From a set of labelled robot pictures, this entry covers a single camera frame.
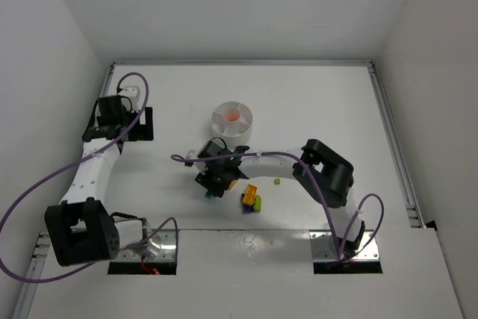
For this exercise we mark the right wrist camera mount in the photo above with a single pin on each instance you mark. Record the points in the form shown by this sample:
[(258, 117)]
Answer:
[(192, 160)]

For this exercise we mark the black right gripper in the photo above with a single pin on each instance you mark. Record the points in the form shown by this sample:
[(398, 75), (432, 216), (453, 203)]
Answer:
[(213, 186)]

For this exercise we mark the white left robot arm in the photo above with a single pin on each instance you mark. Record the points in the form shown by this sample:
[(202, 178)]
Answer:
[(80, 228)]

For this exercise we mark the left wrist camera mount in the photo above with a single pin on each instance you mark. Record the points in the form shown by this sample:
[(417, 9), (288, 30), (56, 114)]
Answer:
[(130, 96)]

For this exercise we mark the metal base plate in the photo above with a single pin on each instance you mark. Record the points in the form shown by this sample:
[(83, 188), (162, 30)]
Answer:
[(323, 249), (161, 248)]

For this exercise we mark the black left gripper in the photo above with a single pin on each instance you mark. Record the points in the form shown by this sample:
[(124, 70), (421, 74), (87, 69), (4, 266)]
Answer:
[(143, 125)]

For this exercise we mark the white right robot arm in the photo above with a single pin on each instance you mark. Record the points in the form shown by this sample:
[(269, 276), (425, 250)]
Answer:
[(325, 175)]

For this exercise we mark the blue lego brick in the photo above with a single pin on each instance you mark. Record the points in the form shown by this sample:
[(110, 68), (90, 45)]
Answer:
[(246, 209)]

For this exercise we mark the yellow lego plate brick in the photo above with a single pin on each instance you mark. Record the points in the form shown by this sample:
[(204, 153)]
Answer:
[(249, 195)]

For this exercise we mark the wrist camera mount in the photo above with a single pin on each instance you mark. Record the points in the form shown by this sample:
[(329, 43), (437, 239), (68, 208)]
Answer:
[(192, 160), (130, 96)]

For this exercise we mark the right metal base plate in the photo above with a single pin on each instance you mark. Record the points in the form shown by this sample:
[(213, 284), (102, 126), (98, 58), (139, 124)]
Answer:
[(323, 249)]

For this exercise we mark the lime green curved lego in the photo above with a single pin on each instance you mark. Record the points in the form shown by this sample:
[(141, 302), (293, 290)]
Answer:
[(257, 204)]

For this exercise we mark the white round divided container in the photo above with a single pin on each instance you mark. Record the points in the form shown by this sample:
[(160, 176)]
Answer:
[(232, 122)]

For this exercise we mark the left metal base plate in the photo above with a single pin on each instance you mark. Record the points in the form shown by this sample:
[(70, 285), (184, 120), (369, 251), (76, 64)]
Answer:
[(161, 248)]

